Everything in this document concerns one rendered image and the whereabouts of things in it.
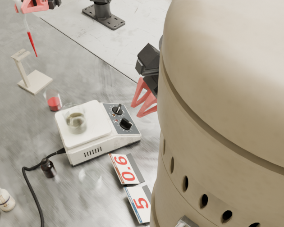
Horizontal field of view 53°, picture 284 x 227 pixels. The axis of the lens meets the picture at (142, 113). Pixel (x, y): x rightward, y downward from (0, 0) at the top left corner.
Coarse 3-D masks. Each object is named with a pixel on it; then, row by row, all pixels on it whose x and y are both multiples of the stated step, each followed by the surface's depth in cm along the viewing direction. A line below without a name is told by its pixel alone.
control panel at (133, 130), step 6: (108, 108) 79; (108, 114) 77; (126, 114) 81; (114, 120) 76; (120, 120) 78; (132, 120) 80; (114, 126) 75; (132, 126) 78; (120, 132) 74; (126, 132) 75; (132, 132) 76; (138, 132) 78
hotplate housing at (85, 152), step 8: (104, 112) 77; (112, 128) 74; (104, 136) 72; (112, 136) 72; (120, 136) 74; (128, 136) 75; (136, 136) 77; (88, 144) 71; (96, 144) 71; (104, 144) 72; (112, 144) 74; (120, 144) 76; (128, 144) 78; (64, 152) 74; (72, 152) 70; (80, 152) 71; (88, 152) 72; (96, 152) 74; (104, 152) 75; (72, 160) 72; (80, 160) 73; (88, 160) 75
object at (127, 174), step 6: (114, 156) 73; (120, 156) 74; (120, 162) 72; (126, 162) 74; (120, 168) 71; (126, 168) 72; (126, 174) 70; (132, 174) 72; (126, 180) 69; (132, 180) 70
